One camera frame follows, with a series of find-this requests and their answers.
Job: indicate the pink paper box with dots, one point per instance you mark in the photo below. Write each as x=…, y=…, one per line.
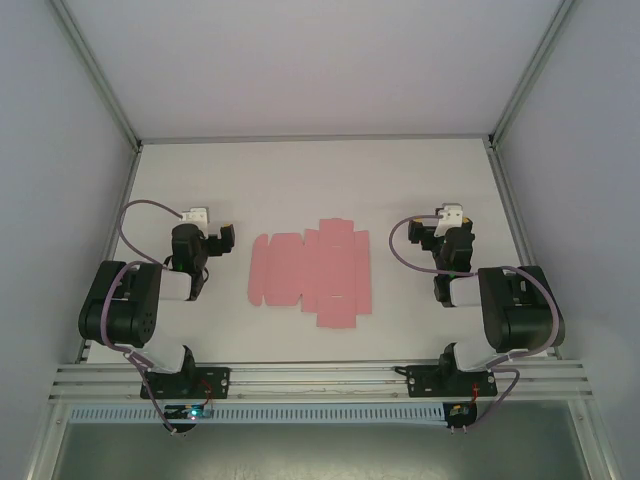
x=310, y=270

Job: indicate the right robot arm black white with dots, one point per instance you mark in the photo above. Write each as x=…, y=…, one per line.
x=520, y=320

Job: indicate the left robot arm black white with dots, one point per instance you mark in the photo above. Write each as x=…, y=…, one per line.
x=120, y=310

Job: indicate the small circuit board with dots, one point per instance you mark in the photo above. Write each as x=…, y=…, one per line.
x=459, y=411

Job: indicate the circuit board with lit LED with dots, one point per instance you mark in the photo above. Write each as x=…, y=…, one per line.
x=192, y=413

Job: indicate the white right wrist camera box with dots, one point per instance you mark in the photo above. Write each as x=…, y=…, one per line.
x=449, y=217

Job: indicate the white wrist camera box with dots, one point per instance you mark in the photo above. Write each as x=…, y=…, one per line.
x=449, y=217
x=195, y=215

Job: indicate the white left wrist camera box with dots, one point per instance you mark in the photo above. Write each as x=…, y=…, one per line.
x=195, y=215

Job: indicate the aluminium table side rail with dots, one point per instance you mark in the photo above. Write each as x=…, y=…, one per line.
x=510, y=210
x=122, y=200

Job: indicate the aluminium table back rail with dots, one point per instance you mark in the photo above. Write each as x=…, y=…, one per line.
x=315, y=138

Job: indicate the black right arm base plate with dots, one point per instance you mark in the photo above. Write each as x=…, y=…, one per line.
x=425, y=382

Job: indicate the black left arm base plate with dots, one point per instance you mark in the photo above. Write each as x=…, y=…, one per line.
x=215, y=382

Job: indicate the aluminium frame post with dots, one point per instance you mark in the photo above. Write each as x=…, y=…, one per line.
x=95, y=75
x=532, y=70

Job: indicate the aluminium mounting rail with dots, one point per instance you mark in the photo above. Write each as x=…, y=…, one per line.
x=320, y=382

